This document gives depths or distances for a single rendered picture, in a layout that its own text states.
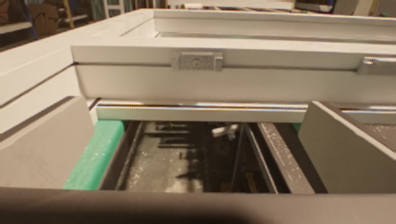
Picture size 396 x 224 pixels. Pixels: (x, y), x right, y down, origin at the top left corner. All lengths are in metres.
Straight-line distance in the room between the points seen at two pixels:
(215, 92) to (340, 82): 0.13
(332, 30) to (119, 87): 0.63
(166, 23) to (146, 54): 0.42
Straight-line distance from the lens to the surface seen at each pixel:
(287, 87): 0.23
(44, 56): 0.20
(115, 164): 0.20
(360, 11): 9.65
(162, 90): 0.21
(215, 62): 0.19
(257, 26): 0.64
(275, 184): 0.58
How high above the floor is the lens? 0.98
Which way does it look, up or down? 31 degrees down
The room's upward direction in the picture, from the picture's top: 2 degrees clockwise
